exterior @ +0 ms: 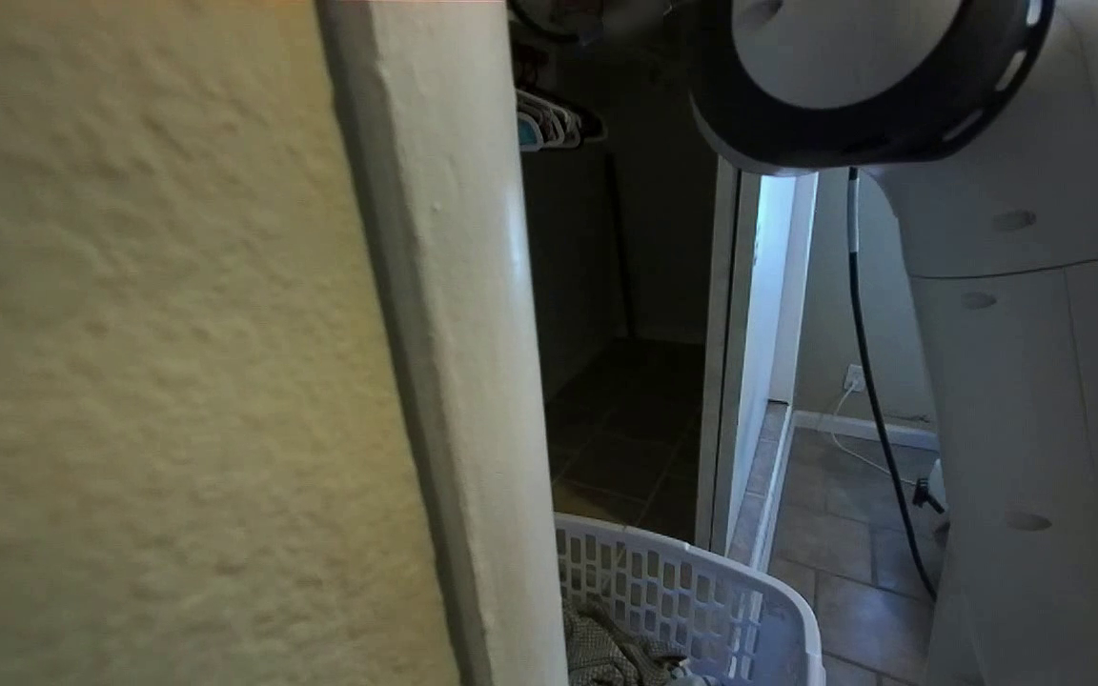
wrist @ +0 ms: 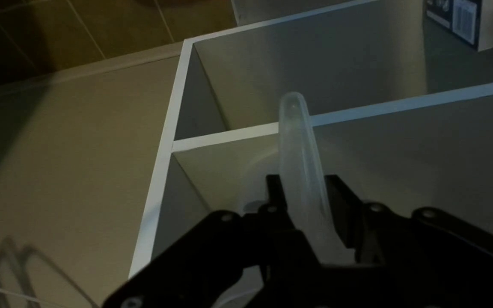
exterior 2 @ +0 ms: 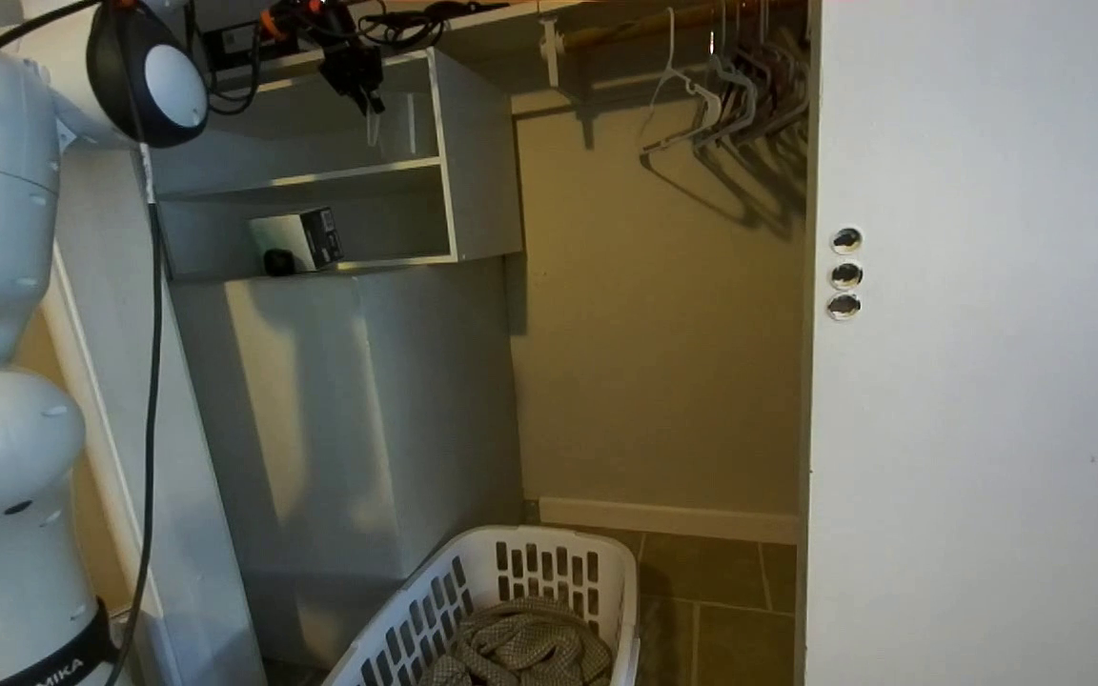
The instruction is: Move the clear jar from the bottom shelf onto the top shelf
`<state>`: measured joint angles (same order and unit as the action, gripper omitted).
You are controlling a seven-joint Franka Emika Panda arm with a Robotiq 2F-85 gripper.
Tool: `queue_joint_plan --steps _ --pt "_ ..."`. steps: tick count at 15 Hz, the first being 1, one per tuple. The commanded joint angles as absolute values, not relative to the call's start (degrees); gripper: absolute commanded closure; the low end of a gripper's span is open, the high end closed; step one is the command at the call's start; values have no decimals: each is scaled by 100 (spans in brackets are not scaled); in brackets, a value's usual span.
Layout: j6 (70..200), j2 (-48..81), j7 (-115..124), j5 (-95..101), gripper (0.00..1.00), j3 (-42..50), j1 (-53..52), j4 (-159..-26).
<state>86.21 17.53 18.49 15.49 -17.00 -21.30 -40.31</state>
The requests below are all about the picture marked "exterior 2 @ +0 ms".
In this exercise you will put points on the dark plastic hanger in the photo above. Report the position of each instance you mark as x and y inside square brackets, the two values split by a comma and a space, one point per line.
[782, 77]

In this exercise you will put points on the small white box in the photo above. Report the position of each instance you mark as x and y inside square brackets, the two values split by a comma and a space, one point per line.
[279, 239]

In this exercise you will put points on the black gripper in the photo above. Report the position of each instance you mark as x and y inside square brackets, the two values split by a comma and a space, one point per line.
[348, 57]

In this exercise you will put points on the white closet door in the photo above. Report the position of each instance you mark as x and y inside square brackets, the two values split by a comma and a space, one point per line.
[993, 357]

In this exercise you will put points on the grey clothes pile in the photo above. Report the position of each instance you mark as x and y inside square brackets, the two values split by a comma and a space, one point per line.
[524, 649]

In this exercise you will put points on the small black round object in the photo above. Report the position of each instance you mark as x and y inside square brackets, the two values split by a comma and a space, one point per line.
[279, 265]

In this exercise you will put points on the clear plastic jar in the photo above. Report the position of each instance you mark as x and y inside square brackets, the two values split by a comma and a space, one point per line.
[399, 129]

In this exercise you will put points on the white two-level shelf unit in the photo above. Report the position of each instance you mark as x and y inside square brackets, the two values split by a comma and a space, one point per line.
[478, 155]

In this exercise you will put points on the tall grey panel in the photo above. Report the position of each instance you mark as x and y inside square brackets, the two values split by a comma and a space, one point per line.
[192, 481]

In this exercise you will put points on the white plastic laundry basket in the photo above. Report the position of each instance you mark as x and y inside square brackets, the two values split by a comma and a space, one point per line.
[534, 564]

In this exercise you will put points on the white rod bracket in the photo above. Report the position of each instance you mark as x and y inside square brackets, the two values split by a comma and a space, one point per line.
[550, 51]

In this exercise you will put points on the metal clothes hangers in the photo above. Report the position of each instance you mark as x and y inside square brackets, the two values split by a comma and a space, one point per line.
[751, 138]

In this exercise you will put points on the grey metal cabinet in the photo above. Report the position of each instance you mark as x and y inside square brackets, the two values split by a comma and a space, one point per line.
[370, 404]

